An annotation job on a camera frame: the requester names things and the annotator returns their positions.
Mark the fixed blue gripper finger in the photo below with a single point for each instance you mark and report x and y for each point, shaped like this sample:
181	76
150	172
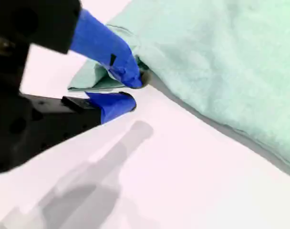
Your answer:
111	107

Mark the pale green T-shirt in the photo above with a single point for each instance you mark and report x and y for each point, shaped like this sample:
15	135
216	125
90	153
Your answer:
207	59

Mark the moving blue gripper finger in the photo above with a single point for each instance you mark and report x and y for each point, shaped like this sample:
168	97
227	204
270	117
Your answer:
99	45

